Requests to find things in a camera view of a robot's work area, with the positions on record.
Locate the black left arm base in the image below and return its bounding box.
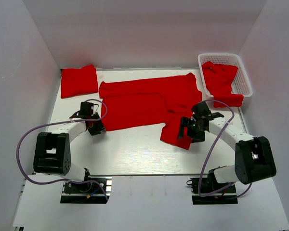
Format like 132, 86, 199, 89
60, 177, 112, 204

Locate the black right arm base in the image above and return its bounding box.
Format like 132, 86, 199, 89
186, 177, 238, 205

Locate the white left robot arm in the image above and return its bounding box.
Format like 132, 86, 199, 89
33, 100, 105, 192

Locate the red t-shirt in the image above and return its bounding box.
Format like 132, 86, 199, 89
202, 61, 244, 107
61, 64, 99, 99
99, 73, 202, 150

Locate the white perforated plastic basket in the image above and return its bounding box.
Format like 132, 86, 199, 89
198, 53, 253, 98

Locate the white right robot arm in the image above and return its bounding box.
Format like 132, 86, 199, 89
178, 102, 276, 192

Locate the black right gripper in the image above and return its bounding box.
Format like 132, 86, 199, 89
177, 116, 206, 143

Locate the red t-shirt in basket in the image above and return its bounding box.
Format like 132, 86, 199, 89
202, 61, 244, 107

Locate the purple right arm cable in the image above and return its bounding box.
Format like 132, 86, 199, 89
191, 100, 252, 199

